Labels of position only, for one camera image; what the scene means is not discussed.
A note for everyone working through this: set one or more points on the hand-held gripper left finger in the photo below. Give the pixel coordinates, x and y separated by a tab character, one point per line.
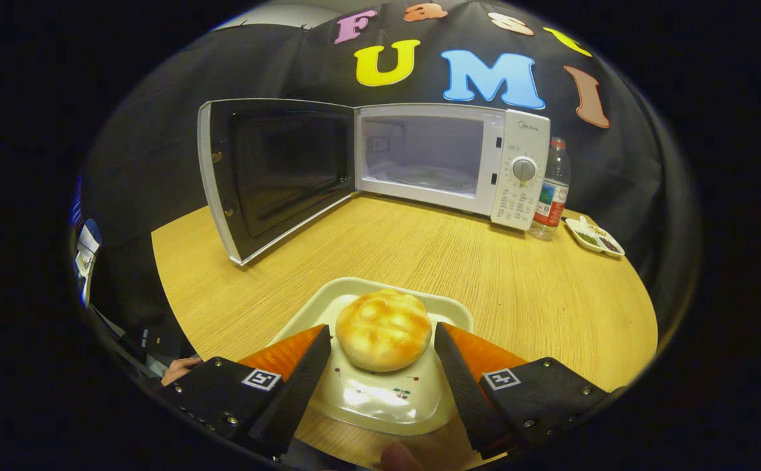
298	392

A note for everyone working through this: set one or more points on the white divided bean dish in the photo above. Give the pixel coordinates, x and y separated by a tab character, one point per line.
595	237

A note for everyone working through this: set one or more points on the round bread bun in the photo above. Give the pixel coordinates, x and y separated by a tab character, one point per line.
383	330

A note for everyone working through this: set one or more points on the clear plastic water bottle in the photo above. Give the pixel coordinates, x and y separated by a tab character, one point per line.
550	196

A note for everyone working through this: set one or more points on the white microwave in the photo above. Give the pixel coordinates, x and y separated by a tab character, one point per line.
524	190

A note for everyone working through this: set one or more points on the cream cherry print tray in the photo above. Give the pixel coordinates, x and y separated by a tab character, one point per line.
380	399

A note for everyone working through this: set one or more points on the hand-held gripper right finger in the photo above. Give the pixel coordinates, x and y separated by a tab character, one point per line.
465	392

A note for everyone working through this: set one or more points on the black backdrop cloth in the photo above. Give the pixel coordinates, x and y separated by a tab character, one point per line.
151	150

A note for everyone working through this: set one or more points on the blue and white object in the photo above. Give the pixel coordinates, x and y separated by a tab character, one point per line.
87	252

